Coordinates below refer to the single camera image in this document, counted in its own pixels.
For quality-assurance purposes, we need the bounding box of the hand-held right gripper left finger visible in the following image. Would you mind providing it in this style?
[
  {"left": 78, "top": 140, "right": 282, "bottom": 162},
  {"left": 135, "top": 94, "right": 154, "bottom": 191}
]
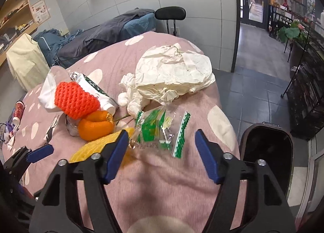
[{"left": 29, "top": 129, "right": 130, "bottom": 233}]

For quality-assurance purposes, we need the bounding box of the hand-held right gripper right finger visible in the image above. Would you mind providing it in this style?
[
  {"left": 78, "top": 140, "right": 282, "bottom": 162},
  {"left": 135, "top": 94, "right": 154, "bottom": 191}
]
[{"left": 194, "top": 129, "right": 296, "bottom": 233}]

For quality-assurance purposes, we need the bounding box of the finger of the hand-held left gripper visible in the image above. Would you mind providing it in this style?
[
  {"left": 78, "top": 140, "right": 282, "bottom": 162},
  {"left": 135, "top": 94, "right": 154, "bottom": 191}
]
[{"left": 2, "top": 144, "right": 54, "bottom": 180}]

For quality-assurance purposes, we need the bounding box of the yellow foam fruit net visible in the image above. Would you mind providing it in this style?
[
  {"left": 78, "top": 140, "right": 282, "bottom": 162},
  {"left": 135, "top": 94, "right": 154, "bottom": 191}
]
[{"left": 69, "top": 127, "right": 136, "bottom": 168}]

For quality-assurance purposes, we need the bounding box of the orange peel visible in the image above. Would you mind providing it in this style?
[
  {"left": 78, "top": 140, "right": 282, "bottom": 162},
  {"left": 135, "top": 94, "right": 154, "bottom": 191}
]
[{"left": 77, "top": 110, "right": 115, "bottom": 143}]

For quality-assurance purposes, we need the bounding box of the clear plastic cup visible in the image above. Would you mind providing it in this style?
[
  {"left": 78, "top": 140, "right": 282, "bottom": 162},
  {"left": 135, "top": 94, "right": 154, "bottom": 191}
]
[{"left": 65, "top": 114, "right": 81, "bottom": 137}]

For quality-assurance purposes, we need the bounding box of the clear green-printed plastic bag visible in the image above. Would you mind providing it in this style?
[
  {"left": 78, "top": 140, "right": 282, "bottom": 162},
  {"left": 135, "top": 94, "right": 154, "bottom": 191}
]
[{"left": 130, "top": 108, "right": 191, "bottom": 159}]

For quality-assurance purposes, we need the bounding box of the white plastic bag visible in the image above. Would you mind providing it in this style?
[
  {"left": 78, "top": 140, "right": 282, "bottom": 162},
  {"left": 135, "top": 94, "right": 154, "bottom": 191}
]
[{"left": 38, "top": 69, "right": 69, "bottom": 110}]

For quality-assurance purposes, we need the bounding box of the red foam fruit net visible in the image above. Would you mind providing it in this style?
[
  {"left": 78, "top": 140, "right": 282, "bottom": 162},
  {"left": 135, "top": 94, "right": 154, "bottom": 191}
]
[{"left": 54, "top": 81, "right": 101, "bottom": 120}]

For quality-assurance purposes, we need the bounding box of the black trash bin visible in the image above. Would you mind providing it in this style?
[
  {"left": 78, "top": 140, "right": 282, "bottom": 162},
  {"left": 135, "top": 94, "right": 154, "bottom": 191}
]
[{"left": 239, "top": 122, "right": 294, "bottom": 198}]

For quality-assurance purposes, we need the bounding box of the white tissue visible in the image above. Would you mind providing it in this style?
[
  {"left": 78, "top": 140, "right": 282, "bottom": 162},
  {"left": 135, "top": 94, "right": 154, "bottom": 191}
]
[{"left": 118, "top": 73, "right": 148, "bottom": 119}]

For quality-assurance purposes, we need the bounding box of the white paper bag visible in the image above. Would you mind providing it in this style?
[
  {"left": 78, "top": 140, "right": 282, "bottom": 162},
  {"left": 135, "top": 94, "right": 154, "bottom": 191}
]
[{"left": 135, "top": 43, "right": 216, "bottom": 104}]

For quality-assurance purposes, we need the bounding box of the pink polka-dot blanket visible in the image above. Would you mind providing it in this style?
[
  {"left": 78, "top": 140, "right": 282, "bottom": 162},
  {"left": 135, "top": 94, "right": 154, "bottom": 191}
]
[{"left": 2, "top": 31, "right": 247, "bottom": 233}]

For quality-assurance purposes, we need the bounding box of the red can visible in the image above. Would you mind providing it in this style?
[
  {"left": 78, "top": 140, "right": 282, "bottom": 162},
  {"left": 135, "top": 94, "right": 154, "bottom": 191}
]
[{"left": 14, "top": 101, "right": 25, "bottom": 124}]

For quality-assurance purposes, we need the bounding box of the cream cloth cover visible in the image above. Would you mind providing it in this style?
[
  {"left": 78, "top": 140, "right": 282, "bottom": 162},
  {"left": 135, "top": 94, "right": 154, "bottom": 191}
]
[{"left": 6, "top": 33, "right": 50, "bottom": 92}]

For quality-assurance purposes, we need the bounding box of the blue bedsheet pile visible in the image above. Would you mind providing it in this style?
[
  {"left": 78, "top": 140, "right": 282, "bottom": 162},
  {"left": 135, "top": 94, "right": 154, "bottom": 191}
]
[{"left": 33, "top": 29, "right": 82, "bottom": 64}]

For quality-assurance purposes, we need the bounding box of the grey bed cover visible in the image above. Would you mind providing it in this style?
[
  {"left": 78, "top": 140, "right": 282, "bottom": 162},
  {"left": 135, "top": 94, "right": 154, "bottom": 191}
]
[{"left": 57, "top": 8, "right": 156, "bottom": 67}]

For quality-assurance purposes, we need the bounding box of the blue bed cloth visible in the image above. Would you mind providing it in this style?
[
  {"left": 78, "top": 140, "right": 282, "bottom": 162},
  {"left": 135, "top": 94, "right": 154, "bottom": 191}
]
[{"left": 121, "top": 16, "right": 157, "bottom": 38}]

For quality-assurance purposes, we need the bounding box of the black padded stool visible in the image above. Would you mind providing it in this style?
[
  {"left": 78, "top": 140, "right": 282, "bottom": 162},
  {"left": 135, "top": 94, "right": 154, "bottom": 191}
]
[{"left": 155, "top": 7, "right": 186, "bottom": 36}]

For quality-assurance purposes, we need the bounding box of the green potted plant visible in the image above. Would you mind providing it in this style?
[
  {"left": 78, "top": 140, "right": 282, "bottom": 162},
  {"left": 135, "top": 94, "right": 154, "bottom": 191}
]
[{"left": 277, "top": 19, "right": 307, "bottom": 43}]

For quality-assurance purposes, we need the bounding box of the black metal stand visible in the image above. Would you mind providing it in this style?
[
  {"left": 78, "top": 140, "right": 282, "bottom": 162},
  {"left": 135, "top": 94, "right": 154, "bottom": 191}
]
[{"left": 268, "top": 4, "right": 314, "bottom": 38}]

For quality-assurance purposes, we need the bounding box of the black wire rack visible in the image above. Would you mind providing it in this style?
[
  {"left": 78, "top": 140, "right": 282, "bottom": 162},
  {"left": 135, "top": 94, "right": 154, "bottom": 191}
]
[{"left": 281, "top": 20, "right": 324, "bottom": 140}]

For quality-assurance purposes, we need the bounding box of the wall poster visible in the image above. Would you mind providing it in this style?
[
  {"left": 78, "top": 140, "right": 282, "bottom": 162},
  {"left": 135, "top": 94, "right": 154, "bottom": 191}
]
[{"left": 30, "top": 0, "right": 50, "bottom": 23}]

